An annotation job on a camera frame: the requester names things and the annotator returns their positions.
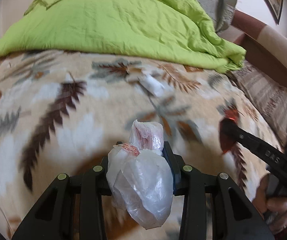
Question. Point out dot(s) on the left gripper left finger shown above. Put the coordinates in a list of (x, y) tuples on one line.
[(53, 214)]

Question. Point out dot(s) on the red crumpled wrapper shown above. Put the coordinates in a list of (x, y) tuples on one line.
[(226, 128)]

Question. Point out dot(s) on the leaf pattern fleece blanket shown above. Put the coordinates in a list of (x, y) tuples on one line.
[(62, 112)]

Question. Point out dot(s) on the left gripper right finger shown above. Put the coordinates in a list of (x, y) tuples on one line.
[(233, 215)]

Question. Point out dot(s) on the white plastic bag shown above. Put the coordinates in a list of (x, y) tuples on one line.
[(139, 177)]

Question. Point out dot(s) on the striped floral pillow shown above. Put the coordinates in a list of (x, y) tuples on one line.
[(267, 96)]

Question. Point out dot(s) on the brown beige headboard cushion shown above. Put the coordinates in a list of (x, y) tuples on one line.
[(266, 48)]

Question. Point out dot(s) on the operator right hand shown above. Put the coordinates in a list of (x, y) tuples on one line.
[(276, 204)]

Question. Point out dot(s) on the white pill bottle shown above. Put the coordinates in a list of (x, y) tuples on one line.
[(152, 85)]

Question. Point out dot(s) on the grey quilted pillow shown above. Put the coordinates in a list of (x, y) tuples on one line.
[(220, 11)]

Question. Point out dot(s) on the green quilt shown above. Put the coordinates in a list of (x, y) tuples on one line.
[(178, 31)]

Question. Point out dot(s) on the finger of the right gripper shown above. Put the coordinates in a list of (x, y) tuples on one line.
[(246, 139)]

